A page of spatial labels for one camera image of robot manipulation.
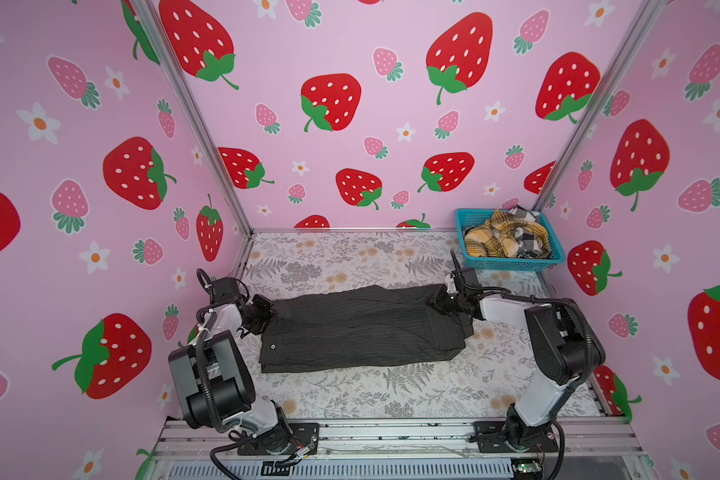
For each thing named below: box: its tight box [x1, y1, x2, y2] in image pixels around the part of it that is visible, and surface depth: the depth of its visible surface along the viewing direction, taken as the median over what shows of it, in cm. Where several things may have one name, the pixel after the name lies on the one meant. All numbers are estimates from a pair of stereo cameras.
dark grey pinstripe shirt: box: [260, 284, 474, 373], surface depth 93 cm
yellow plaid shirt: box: [465, 210, 550, 258], surface depth 106 cm
